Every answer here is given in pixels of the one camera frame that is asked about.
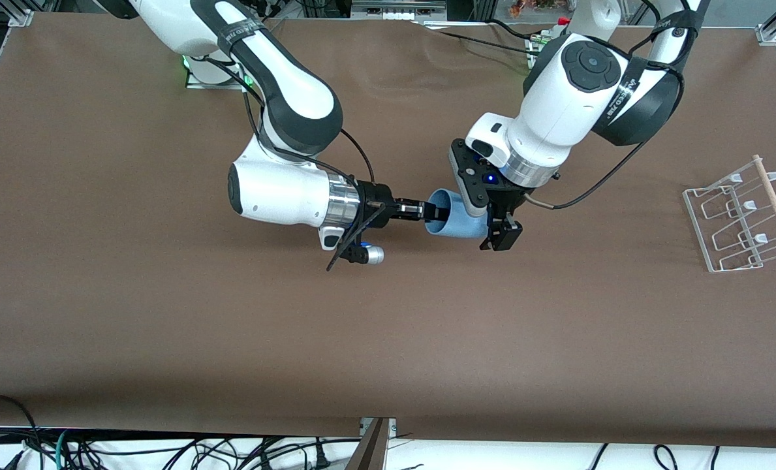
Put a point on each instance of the brown table cover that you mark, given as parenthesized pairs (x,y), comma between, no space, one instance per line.
(388,326)

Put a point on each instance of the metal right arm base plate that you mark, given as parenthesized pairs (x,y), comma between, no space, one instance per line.
(198,81)

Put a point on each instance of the metal table edge bracket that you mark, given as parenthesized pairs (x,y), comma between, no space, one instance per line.
(391,427)

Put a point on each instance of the light blue plastic cup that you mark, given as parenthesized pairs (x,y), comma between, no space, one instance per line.
(463,225)

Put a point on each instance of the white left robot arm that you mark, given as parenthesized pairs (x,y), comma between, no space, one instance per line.
(557,111)

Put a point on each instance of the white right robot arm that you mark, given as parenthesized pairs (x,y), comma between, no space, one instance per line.
(283,98)

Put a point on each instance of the brown post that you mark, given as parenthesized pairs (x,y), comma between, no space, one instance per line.
(369,450)

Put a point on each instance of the white power strip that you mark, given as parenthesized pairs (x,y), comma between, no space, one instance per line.
(397,10)

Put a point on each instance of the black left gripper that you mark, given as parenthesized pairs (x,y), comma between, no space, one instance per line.
(506,210)

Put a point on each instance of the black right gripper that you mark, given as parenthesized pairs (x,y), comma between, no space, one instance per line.
(376,202)

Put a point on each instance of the aluminium corner bracket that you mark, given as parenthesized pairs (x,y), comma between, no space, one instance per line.
(21,17)
(769,34)

